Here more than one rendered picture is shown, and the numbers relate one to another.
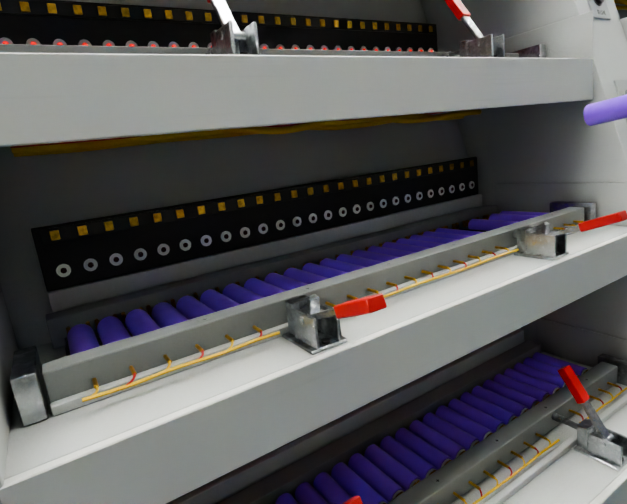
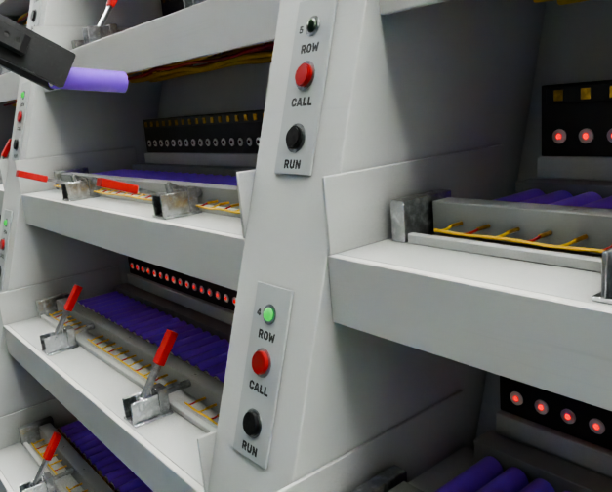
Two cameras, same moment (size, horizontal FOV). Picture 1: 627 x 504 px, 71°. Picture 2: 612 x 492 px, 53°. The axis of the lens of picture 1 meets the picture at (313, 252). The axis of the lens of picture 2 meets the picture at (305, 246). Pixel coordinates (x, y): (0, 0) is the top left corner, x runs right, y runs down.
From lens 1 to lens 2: 95 cm
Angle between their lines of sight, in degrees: 80
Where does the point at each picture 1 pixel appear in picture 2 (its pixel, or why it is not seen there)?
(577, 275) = (160, 242)
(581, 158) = not seen: hidden behind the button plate
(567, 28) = not seen: outside the picture
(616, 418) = (197, 431)
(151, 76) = not seen: hidden behind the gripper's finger
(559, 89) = (237, 30)
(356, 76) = (108, 50)
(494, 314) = (108, 230)
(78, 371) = (64, 177)
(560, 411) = (195, 387)
